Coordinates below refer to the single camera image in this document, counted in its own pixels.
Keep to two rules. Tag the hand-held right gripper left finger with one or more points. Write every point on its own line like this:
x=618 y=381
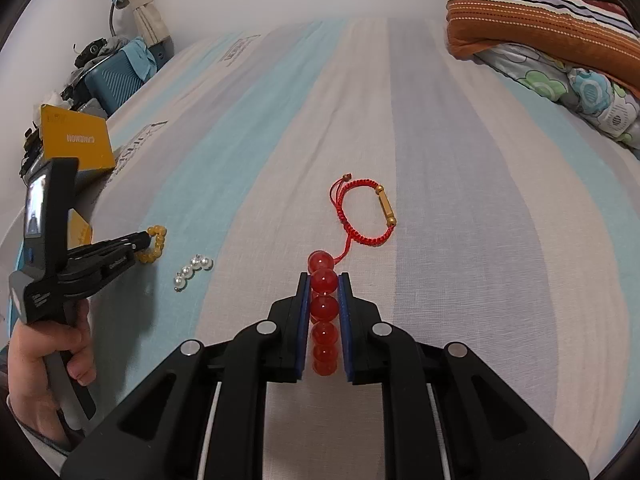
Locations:
x=303 y=330

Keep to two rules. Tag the striped bed sheet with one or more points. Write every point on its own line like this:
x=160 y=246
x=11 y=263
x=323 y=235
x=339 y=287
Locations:
x=450 y=260

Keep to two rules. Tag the blue desk lamp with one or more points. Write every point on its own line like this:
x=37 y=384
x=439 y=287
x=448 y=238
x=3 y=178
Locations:
x=120 y=2

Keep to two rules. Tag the black clutter pile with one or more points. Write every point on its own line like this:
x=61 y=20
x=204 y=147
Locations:
x=92 y=50

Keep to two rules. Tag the light blue cloth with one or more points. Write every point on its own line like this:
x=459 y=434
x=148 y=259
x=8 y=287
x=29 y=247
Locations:
x=140 y=57

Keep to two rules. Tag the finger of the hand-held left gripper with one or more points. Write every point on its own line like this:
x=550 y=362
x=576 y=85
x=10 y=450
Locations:
x=115 y=244
x=115 y=266

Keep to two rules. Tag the beige curtain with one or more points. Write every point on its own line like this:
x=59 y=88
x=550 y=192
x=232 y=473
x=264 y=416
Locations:
x=145 y=0

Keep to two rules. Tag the floral pillow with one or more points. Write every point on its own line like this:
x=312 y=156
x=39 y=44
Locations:
x=590 y=90

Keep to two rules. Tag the grey hard case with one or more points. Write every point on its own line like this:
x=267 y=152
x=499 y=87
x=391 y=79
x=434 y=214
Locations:
x=92 y=107

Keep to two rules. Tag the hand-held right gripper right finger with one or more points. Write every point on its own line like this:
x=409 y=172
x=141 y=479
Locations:
x=346 y=330

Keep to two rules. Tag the person's left forearm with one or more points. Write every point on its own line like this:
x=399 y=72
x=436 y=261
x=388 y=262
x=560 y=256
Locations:
x=35 y=442

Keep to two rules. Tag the person's left hand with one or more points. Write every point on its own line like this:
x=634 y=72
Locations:
x=30 y=385

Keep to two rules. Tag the blue and yellow cardboard box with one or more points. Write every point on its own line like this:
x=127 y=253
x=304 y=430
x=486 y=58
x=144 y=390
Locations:
x=75 y=140

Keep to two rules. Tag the teal suitcase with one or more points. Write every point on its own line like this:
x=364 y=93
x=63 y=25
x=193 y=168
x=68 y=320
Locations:
x=112 y=85

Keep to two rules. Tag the striped red orange pillow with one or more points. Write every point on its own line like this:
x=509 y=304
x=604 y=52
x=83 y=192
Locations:
x=525 y=15

